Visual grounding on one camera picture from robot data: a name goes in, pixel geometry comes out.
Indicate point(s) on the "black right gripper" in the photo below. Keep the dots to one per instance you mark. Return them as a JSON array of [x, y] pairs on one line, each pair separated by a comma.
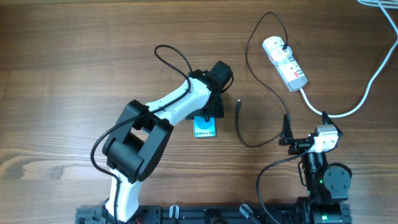
[[287, 138]]

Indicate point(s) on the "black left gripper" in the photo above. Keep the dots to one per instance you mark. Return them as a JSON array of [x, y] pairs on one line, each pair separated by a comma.
[[217, 111]]

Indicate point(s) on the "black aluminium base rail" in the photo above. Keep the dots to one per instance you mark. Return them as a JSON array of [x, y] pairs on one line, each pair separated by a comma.
[[283, 213]]

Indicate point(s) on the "white power strip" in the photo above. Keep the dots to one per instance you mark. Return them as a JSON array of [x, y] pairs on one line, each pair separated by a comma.
[[289, 70]]

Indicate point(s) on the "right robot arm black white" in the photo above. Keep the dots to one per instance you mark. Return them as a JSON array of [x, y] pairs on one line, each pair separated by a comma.
[[327, 183]]

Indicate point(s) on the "white usb charger plug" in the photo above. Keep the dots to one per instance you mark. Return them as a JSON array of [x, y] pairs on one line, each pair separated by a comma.
[[278, 55]]

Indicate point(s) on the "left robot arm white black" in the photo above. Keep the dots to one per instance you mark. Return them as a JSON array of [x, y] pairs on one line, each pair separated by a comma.
[[136, 145]]

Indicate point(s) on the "turquoise screen smartphone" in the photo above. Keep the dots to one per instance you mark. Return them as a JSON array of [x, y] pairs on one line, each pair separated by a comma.
[[203, 128]]

